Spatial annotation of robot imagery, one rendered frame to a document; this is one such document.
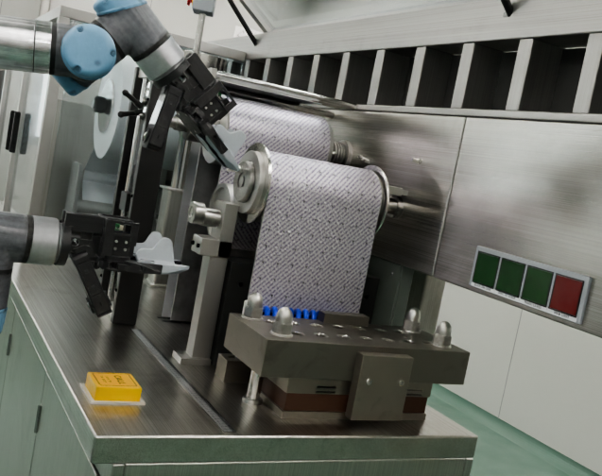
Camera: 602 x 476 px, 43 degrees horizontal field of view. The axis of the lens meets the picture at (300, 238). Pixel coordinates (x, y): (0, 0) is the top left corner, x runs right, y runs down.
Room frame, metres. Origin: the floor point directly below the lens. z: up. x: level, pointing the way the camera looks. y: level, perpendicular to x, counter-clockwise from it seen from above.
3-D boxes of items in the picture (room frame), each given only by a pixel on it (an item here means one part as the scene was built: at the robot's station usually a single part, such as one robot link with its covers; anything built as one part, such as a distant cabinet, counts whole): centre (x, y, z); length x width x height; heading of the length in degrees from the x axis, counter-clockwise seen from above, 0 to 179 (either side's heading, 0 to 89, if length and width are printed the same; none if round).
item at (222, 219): (1.42, 0.16, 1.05); 0.06 x 0.05 x 0.31; 118
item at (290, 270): (1.41, -0.03, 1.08); 0.23 x 0.01 x 0.18; 118
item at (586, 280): (1.21, -0.36, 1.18); 0.25 x 0.01 x 0.07; 28
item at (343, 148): (1.76, -0.03, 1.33); 0.07 x 0.07 x 0.07; 28
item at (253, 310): (1.29, 0.05, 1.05); 0.04 x 0.04 x 0.04
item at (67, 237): (1.23, 0.32, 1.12); 0.12 x 0.08 x 0.09; 118
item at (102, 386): (1.15, 0.24, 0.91); 0.07 x 0.07 x 0.02; 28
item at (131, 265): (1.23, 0.25, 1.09); 0.09 x 0.05 x 0.02; 109
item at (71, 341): (2.25, 0.52, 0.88); 2.52 x 0.66 x 0.04; 28
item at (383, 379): (1.25, -0.18, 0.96); 0.10 x 0.03 x 0.11; 118
